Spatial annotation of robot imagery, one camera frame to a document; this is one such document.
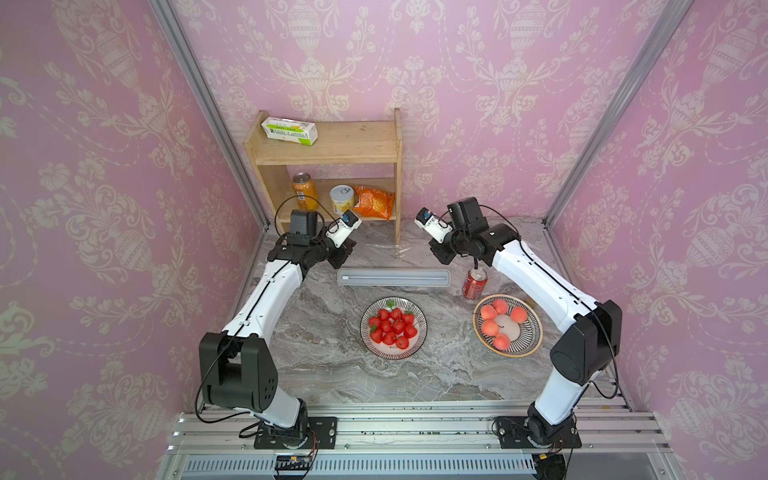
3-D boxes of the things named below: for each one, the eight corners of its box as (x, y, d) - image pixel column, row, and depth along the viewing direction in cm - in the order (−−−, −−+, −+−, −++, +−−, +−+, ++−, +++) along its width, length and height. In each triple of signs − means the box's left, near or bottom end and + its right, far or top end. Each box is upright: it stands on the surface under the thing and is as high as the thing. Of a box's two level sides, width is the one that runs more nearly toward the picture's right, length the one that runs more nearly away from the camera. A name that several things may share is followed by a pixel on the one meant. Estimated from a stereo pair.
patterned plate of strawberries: (359, 359, 88) (358, 355, 85) (363, 301, 100) (362, 296, 97) (428, 359, 88) (429, 355, 85) (423, 301, 100) (424, 296, 97)
